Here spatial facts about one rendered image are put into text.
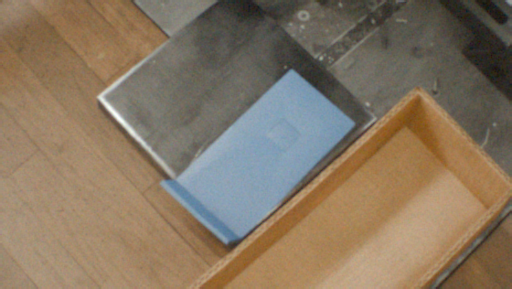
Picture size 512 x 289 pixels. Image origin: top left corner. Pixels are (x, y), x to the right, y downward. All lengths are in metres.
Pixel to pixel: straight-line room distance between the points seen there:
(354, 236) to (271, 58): 0.16
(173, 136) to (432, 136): 0.21
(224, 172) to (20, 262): 0.19
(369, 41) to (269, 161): 0.16
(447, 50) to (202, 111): 0.23
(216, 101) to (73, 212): 0.15
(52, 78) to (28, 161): 0.08
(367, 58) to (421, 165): 0.11
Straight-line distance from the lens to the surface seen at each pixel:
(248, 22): 1.00
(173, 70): 0.98
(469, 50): 1.03
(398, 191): 0.97
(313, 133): 0.96
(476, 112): 1.02
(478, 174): 0.95
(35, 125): 0.99
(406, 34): 1.04
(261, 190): 0.94
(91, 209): 0.96
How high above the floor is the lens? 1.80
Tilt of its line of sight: 67 degrees down
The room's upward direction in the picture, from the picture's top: 9 degrees clockwise
